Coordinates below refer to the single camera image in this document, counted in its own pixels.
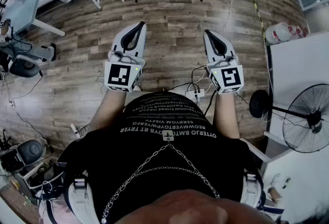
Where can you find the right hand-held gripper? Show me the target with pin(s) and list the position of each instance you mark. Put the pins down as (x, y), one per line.
(228, 77)

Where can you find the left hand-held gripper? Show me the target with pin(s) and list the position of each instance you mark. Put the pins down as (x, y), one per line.
(118, 76)

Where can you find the person's right forearm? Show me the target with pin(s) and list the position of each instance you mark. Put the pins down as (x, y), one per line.
(225, 115)

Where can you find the person's left forearm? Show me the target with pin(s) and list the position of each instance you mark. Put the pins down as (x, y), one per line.
(110, 106)

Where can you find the white power strip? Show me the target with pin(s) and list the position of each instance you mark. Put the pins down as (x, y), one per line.
(191, 93)
(74, 129)

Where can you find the yellow black floor tape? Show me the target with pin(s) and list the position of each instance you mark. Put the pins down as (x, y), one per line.
(258, 12)

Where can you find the pack of water bottles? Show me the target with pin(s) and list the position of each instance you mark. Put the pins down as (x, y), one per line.
(280, 34)

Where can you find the white table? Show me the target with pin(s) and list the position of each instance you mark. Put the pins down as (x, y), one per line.
(295, 63)

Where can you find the grey office chair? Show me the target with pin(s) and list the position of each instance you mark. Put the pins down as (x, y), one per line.
(24, 66)

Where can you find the pale grey desk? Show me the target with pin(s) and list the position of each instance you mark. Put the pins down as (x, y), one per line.
(25, 4)

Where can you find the black standing fan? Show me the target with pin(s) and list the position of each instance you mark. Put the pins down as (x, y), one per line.
(313, 117)

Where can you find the person's black printed t-shirt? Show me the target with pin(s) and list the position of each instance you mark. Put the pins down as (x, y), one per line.
(167, 166)

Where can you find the black office chair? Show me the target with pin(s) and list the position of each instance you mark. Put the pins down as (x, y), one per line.
(30, 151)

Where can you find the person's face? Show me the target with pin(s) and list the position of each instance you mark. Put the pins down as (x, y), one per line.
(192, 207)

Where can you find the low wooden shelf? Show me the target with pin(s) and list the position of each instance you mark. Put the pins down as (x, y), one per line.
(15, 205)

